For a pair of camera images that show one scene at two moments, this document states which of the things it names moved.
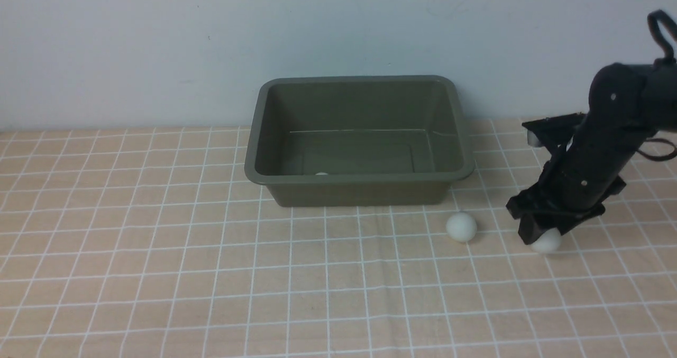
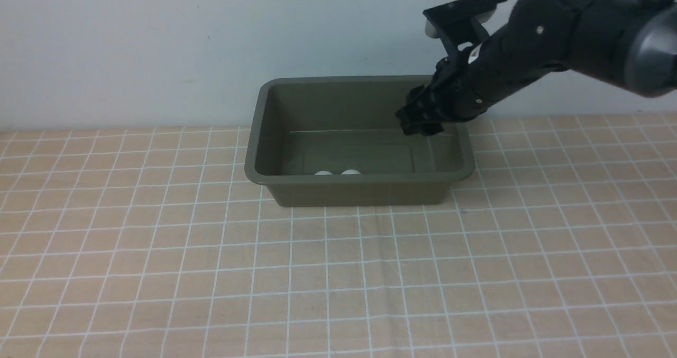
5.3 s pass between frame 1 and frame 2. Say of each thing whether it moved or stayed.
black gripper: moved
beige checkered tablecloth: stayed
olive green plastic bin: stayed
